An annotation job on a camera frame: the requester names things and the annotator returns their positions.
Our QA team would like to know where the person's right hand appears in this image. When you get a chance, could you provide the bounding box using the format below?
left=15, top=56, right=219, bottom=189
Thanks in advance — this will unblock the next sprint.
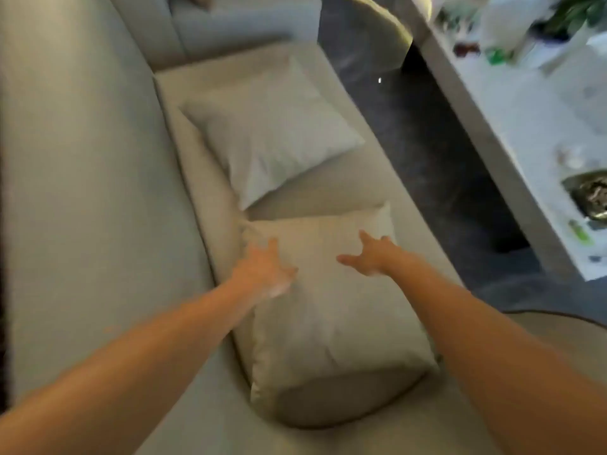
left=336, top=230, right=404, bottom=276

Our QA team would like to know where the person's left hand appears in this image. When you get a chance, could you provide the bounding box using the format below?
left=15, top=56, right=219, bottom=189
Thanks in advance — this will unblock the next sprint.
left=232, top=237, right=298, bottom=304

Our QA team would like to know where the beige square cushion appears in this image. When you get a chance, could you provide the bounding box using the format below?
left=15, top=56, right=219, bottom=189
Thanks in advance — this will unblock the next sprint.
left=242, top=202, right=439, bottom=430
left=180, top=54, right=366, bottom=212

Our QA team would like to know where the beige fabric sofa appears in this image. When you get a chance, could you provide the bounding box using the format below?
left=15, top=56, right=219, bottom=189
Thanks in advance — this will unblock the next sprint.
left=0, top=0, right=607, bottom=455

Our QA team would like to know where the person's right forearm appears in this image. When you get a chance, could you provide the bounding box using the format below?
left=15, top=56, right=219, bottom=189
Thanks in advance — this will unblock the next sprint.
left=384, top=246, right=607, bottom=455

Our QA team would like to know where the person's left forearm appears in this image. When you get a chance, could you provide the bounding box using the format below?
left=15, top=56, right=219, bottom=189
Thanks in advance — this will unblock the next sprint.
left=0, top=274, right=266, bottom=455

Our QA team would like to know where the white coffee table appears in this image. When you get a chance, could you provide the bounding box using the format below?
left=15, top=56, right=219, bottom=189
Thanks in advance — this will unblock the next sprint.
left=403, top=0, right=607, bottom=282

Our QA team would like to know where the green lighter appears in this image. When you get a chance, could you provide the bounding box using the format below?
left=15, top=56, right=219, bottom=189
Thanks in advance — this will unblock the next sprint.
left=568, top=220, right=594, bottom=246

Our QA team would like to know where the metal tray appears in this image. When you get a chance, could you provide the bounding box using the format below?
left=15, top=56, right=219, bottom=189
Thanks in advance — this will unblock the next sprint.
left=561, top=170, right=607, bottom=219

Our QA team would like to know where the white box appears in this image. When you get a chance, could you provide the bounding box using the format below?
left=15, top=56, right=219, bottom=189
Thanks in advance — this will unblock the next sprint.
left=545, top=32, right=607, bottom=133

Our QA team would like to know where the potted green plant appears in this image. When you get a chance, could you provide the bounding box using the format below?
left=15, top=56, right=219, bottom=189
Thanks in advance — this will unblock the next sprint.
left=479, top=0, right=607, bottom=52

